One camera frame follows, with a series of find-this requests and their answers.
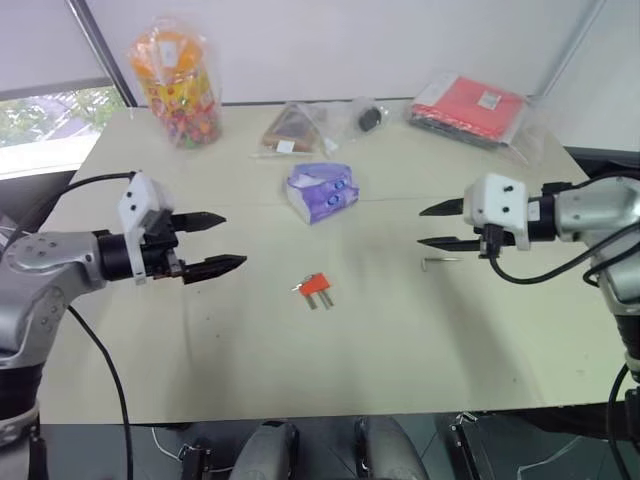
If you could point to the bagged red flat package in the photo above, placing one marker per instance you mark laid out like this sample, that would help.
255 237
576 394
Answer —
470 107

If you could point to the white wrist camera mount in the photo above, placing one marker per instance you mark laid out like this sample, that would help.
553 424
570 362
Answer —
492 197
142 197

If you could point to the bagged brown triangular package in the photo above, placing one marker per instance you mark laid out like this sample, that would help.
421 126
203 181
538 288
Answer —
292 127

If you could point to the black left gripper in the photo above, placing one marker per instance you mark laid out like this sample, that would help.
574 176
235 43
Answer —
159 250

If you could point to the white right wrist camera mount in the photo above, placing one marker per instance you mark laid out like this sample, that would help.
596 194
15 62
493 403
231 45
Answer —
492 197

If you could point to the black metal bracket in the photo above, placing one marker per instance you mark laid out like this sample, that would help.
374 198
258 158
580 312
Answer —
462 445

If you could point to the bagged black round object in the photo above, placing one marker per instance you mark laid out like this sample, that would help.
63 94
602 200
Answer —
369 118

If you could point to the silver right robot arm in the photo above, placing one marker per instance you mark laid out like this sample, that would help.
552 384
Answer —
590 210

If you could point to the dark rounded shape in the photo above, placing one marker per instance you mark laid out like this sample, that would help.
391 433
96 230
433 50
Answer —
390 450
267 452

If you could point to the bagged colourful candy jar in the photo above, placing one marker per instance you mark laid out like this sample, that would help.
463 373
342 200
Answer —
180 90

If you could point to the small red plug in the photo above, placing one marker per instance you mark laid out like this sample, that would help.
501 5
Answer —
327 299

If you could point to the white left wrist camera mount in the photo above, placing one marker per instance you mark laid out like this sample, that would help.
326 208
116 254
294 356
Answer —
142 197

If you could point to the purple white wrapped package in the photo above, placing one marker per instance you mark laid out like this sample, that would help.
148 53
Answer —
325 192

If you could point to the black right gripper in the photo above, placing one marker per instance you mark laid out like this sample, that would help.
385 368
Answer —
492 237

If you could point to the grey diagonal window bar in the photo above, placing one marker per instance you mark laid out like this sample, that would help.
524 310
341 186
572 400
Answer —
102 52
572 47

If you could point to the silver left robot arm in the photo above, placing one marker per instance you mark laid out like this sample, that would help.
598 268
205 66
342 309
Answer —
45 260

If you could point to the black clamp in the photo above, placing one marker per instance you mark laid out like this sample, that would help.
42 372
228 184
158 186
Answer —
197 460

